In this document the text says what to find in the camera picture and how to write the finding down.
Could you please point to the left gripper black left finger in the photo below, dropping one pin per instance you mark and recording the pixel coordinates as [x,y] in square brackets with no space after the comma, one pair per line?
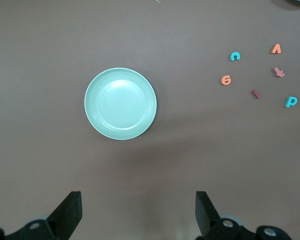
[67,215]

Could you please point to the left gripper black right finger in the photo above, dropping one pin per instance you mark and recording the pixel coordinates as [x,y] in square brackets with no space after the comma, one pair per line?
[207,220]

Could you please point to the maroon foam letter l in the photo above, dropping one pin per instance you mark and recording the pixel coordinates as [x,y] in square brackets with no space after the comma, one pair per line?
[256,94]

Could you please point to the orange foam letter e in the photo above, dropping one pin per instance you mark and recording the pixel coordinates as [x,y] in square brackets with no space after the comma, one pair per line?
[222,80]

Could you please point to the teal foam letter c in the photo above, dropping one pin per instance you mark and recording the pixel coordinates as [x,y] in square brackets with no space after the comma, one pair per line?
[235,53]

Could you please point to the light green round plate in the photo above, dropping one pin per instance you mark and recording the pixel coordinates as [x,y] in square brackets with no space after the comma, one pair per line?
[120,103]

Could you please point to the teal foam letter d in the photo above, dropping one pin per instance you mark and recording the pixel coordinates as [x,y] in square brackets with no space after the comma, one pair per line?
[287,103]

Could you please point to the red foam letter t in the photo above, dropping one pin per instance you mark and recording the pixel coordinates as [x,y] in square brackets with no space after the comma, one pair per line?
[279,72]

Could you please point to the brown table cover sheet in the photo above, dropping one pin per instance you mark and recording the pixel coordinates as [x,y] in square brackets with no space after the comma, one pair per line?
[40,50]

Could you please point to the orange foam letter v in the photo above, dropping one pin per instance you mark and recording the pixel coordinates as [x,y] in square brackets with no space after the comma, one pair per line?
[276,46]

